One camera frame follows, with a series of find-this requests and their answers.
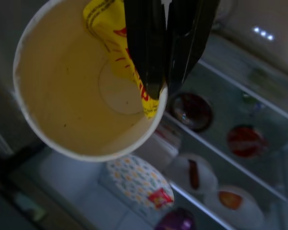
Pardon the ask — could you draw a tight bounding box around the patterned white plate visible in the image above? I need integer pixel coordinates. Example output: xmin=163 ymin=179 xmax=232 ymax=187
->
xmin=105 ymin=154 xmax=175 ymax=212

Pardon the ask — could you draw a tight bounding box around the orange food piece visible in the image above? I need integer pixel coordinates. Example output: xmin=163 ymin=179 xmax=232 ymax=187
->
xmin=218 ymin=190 xmax=243 ymax=211

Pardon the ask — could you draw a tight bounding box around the yellow sachet with red print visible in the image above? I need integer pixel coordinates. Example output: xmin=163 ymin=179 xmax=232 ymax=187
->
xmin=83 ymin=0 xmax=160 ymax=120

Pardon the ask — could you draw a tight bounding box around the grey fridge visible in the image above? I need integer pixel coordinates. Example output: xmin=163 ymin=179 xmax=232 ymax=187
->
xmin=0 ymin=0 xmax=288 ymax=230

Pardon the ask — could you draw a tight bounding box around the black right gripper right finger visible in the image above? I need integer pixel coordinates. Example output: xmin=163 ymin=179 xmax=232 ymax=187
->
xmin=167 ymin=0 xmax=221 ymax=94

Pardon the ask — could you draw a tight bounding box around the red and white package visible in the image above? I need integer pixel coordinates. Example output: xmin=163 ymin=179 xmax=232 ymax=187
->
xmin=155 ymin=122 xmax=183 ymax=146

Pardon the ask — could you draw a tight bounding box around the fridge interior light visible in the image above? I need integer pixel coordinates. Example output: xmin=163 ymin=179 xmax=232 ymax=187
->
xmin=253 ymin=25 xmax=275 ymax=41

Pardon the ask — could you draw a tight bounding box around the white paper cup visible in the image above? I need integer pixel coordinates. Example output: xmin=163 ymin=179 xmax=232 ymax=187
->
xmin=13 ymin=0 xmax=169 ymax=163

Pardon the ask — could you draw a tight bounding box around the brown sausage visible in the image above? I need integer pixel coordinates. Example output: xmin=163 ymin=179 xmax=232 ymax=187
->
xmin=187 ymin=159 xmax=200 ymax=190

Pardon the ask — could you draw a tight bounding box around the purple bowl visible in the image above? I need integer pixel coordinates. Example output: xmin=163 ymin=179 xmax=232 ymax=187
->
xmin=155 ymin=207 xmax=197 ymax=230

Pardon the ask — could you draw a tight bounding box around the white bowl holding sausage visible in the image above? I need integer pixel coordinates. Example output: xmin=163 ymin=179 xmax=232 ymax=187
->
xmin=167 ymin=153 xmax=218 ymax=195

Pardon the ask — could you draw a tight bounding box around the white bowl holding orange food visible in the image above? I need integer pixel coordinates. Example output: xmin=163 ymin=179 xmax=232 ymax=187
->
xmin=203 ymin=185 xmax=265 ymax=230

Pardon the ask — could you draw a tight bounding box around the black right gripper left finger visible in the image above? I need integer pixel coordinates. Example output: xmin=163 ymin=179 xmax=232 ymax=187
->
xmin=123 ymin=0 xmax=169 ymax=100

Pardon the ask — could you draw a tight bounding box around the small red sachet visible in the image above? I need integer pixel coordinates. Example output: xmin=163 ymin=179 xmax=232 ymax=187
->
xmin=147 ymin=188 xmax=173 ymax=208

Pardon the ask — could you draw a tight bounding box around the dark brown bowl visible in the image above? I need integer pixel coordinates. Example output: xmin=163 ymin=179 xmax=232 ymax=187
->
xmin=170 ymin=92 xmax=215 ymax=133

